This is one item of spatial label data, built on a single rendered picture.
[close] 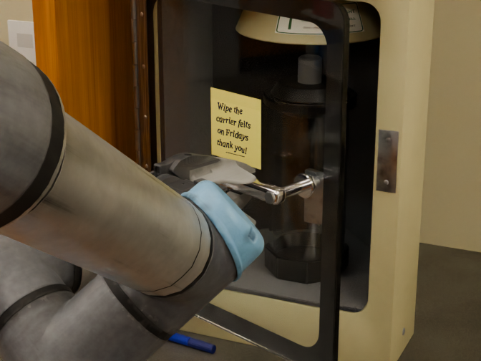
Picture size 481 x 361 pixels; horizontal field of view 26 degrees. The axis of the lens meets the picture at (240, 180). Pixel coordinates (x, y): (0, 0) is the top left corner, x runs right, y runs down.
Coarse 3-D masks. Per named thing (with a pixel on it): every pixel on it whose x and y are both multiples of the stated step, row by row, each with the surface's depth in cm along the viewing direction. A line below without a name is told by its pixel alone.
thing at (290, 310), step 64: (192, 0) 111; (256, 0) 104; (320, 0) 98; (192, 64) 114; (256, 64) 107; (320, 64) 100; (192, 128) 116; (320, 128) 102; (320, 192) 104; (320, 256) 107; (256, 320) 116; (320, 320) 109
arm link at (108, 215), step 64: (0, 64) 47; (0, 128) 46; (64, 128) 51; (0, 192) 47; (64, 192) 54; (128, 192) 61; (192, 192) 79; (64, 256) 61; (128, 256) 64; (192, 256) 72; (256, 256) 80
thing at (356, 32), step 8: (336, 0) 115; (352, 8) 115; (360, 8) 116; (368, 8) 117; (352, 16) 115; (360, 16) 116; (368, 16) 117; (376, 16) 118; (352, 24) 115; (360, 24) 116; (368, 24) 116; (376, 24) 118; (352, 32) 115; (360, 32) 115; (368, 32) 116; (376, 32) 117; (352, 40) 115; (360, 40) 115; (368, 40) 116
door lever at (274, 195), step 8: (296, 176) 106; (304, 176) 105; (224, 184) 107; (232, 184) 106; (240, 184) 105; (248, 184) 104; (256, 184) 104; (264, 184) 104; (272, 184) 104; (296, 184) 104; (304, 184) 105; (312, 184) 105; (240, 192) 106; (248, 192) 105; (256, 192) 104; (264, 192) 103; (272, 192) 102; (280, 192) 102; (288, 192) 103; (296, 192) 104; (304, 192) 106; (312, 192) 105; (264, 200) 103; (272, 200) 102; (280, 200) 102
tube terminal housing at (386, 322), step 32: (352, 0) 109; (384, 0) 108; (416, 0) 109; (384, 32) 109; (416, 32) 111; (384, 64) 110; (416, 64) 113; (384, 96) 111; (416, 96) 115; (384, 128) 112; (416, 128) 117; (416, 160) 119; (384, 192) 114; (416, 192) 121; (384, 224) 115; (416, 224) 123; (384, 256) 117; (416, 256) 126; (384, 288) 118; (416, 288) 128; (192, 320) 130; (352, 320) 121; (384, 320) 119; (352, 352) 122; (384, 352) 120
